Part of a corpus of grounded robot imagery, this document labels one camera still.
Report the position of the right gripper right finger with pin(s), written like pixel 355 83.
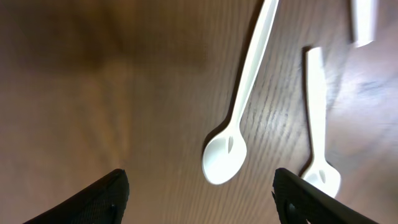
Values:
pixel 299 202

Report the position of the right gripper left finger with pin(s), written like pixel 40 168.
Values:
pixel 104 201

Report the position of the white plastic spoon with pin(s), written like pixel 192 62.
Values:
pixel 225 153
pixel 319 173
pixel 364 17

